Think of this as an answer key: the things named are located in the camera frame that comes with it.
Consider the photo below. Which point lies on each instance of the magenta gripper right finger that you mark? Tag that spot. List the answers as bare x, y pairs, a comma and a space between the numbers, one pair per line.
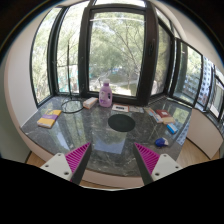
153, 166

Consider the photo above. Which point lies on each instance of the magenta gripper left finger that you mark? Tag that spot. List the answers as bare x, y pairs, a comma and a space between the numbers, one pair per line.
70, 166

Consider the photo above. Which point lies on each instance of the round black mouse pad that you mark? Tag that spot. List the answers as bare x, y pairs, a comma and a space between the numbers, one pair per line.
121, 123

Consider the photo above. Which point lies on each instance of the blue white small box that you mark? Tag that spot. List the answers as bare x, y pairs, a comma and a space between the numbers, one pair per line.
172, 128

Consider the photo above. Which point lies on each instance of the colourful thin booklet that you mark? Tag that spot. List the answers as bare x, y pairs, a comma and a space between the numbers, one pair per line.
153, 114

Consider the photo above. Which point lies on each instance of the tan book under red book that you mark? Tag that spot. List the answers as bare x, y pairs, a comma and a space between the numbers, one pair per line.
168, 120

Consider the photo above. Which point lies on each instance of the black round-base stand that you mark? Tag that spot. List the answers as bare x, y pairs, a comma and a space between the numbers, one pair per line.
70, 105

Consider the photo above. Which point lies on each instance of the small tan box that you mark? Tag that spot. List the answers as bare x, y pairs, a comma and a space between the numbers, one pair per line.
89, 103

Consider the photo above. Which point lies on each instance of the flat red-bordered card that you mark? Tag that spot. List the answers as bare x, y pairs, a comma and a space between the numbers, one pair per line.
121, 108

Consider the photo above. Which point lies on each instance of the purple detergent bottle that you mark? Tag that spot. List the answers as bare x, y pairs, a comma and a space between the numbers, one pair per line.
105, 94

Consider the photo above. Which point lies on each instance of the black window frame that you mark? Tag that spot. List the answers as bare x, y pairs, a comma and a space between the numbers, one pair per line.
133, 44

